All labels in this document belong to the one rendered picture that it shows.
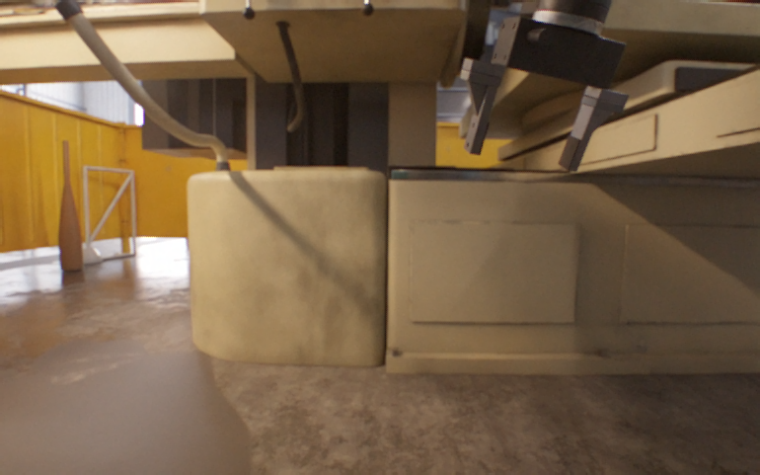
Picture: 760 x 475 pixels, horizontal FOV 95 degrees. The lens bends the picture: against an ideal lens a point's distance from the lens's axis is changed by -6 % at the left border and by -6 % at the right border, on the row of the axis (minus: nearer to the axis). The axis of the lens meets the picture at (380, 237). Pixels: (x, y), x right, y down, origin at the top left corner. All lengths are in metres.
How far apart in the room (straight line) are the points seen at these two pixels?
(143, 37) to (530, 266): 1.56
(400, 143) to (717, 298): 1.28
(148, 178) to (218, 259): 2.97
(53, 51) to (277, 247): 1.20
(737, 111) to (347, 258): 0.91
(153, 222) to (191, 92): 2.32
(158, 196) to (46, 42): 2.38
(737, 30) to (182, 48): 1.59
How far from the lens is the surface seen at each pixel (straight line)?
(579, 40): 0.49
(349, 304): 1.16
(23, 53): 2.04
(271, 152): 1.82
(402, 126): 1.76
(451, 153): 3.56
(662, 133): 0.93
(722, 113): 0.81
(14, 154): 3.53
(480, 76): 0.46
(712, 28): 1.05
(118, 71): 1.02
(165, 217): 4.10
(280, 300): 1.20
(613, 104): 0.54
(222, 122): 1.94
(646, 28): 0.97
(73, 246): 3.40
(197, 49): 1.62
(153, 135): 2.09
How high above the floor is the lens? 0.50
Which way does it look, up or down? 5 degrees down
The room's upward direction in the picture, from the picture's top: 1 degrees clockwise
